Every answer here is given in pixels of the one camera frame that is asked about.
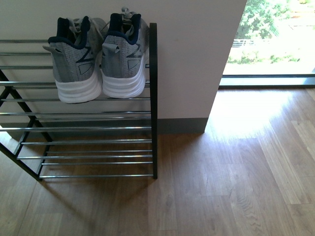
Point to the black metal shoe rack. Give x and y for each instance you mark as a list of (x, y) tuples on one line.
[(100, 144)]

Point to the grey knit sneaker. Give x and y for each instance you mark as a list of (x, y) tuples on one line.
[(124, 53), (76, 55)]

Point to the dark window frame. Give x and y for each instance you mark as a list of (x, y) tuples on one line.
[(268, 81)]

